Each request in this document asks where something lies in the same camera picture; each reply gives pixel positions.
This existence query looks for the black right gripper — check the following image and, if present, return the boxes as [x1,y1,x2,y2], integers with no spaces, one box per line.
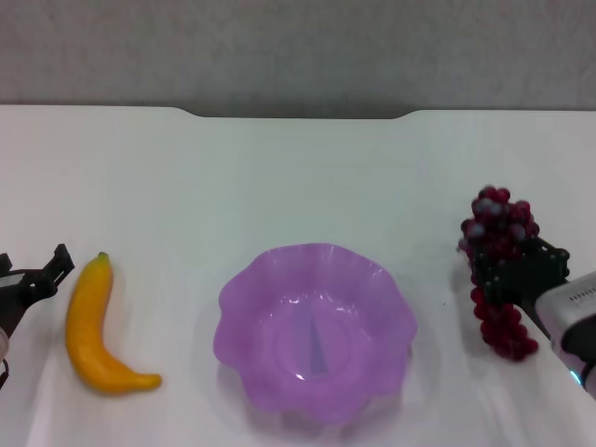
[467,237,572,306]

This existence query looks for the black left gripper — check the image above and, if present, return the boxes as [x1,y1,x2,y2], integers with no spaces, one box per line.
[0,244,75,334]

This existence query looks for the red grape bunch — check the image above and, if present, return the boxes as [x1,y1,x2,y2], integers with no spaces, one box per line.
[458,185,541,362]

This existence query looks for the yellow banana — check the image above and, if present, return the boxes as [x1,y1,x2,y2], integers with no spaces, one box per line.
[64,251,163,396]

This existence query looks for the purple wavy plastic bowl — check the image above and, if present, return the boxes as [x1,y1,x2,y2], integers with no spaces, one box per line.
[212,241,418,426]

